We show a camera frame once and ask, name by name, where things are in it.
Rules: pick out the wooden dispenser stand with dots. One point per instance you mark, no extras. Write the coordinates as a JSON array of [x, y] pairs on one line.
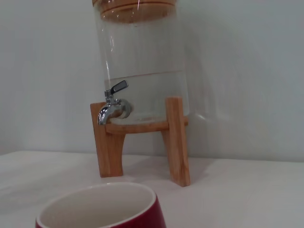
[[177, 147]]

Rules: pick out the glass water dispenser jar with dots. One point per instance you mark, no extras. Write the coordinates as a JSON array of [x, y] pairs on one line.
[[142, 52]]

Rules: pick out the red ceramic cup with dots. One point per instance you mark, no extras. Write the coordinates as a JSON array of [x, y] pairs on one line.
[[99, 206]]

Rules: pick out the wooden jar lid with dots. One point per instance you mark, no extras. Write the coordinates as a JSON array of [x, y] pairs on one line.
[[133, 9]]

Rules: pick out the chrome faucet tap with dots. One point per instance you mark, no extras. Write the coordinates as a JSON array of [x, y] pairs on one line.
[[107, 112]]

